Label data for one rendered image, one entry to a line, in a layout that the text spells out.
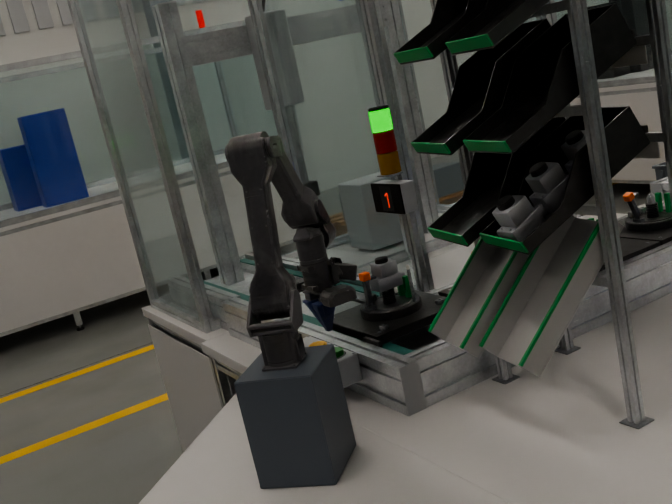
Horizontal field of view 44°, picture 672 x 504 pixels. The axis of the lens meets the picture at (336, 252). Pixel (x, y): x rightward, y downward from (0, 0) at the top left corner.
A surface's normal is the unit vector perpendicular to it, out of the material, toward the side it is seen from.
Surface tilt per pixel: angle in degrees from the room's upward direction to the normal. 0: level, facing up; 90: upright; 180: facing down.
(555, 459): 0
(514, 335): 45
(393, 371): 90
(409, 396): 90
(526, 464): 0
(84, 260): 90
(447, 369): 90
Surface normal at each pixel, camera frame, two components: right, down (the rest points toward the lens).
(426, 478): -0.21, -0.95
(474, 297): -0.80, -0.48
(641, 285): 0.49, 0.09
